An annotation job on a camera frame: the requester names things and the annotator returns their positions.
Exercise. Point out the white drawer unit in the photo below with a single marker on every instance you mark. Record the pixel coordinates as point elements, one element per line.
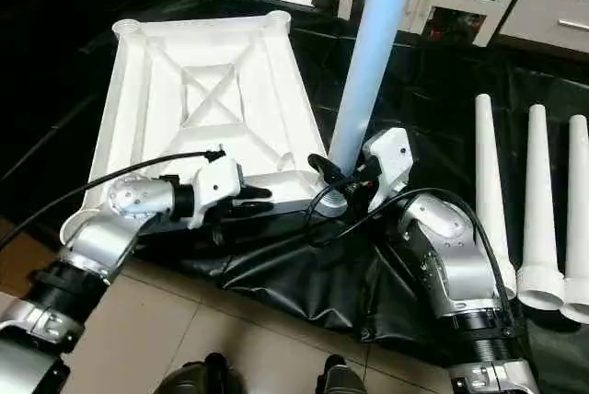
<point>538,21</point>

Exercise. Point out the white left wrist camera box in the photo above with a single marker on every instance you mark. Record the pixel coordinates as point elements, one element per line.
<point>216,187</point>

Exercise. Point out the white plastic table top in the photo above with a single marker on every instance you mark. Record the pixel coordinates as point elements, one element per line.
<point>207,136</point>

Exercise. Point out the white plastic table leg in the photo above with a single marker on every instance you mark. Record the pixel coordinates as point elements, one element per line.
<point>363,67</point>
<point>579,210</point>
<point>538,205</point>
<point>490,182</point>

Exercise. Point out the black mat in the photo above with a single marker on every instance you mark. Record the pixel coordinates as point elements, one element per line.
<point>437,90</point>

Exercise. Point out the white glass door cabinet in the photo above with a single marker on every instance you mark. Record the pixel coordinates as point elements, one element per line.
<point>465,0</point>

